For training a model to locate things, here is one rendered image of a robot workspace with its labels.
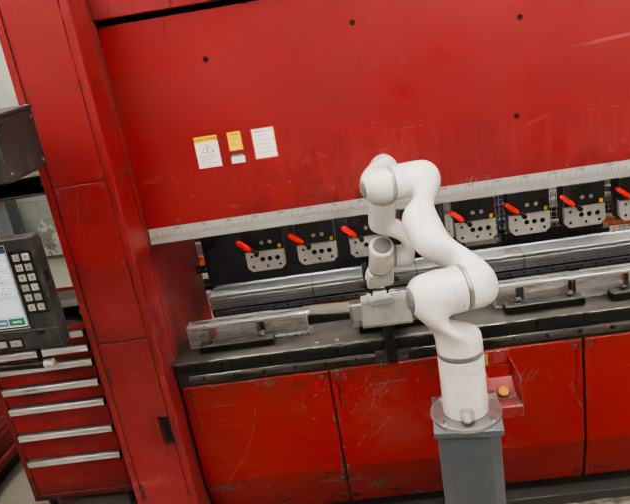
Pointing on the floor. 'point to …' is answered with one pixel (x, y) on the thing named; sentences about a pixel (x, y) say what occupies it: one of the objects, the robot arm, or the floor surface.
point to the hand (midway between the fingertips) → (379, 289)
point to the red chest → (62, 420)
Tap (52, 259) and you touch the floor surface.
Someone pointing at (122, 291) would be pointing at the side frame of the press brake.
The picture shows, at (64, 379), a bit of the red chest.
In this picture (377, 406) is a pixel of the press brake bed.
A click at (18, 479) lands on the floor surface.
